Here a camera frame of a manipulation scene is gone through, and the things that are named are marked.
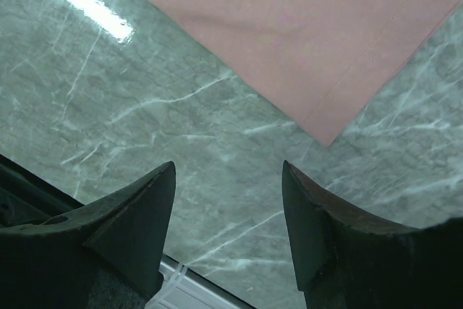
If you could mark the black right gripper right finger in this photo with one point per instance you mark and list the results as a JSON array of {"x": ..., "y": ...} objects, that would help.
[{"x": 346, "y": 257}]

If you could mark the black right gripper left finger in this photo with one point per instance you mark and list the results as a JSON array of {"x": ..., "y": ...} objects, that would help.
[{"x": 106, "y": 254}]

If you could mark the pink t shirt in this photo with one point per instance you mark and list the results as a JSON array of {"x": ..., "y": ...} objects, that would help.
[{"x": 318, "y": 61}]

